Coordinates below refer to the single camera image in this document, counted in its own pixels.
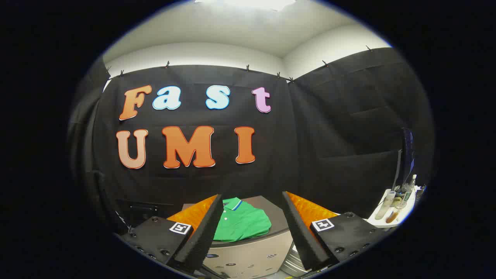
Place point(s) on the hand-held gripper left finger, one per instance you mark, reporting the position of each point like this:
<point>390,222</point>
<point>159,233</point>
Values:
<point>201,236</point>

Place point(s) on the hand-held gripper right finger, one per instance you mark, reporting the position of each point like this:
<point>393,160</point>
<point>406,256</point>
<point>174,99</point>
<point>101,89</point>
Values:
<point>300,232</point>

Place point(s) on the green polo shirt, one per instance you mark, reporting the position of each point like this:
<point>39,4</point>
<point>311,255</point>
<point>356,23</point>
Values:
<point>240,224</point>

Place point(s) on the ribbed metal container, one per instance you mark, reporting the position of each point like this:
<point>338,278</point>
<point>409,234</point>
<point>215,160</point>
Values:
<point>292,265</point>

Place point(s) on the grey silver appliance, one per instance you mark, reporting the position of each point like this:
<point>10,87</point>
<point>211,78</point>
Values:
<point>248,255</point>

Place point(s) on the black backdrop cloth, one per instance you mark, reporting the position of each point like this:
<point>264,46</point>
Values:
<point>310,155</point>

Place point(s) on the clear glass bottle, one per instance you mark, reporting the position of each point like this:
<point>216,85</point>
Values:
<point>384,205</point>

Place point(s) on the green bottle with white cap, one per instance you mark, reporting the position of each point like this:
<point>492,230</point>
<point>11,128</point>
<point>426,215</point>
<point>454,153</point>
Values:
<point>410,188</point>

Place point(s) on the dark computer monitor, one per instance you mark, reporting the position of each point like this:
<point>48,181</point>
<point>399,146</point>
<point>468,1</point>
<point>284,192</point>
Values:
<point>406,155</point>

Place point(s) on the ceiling light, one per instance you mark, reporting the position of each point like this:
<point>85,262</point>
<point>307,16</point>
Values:
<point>248,3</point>

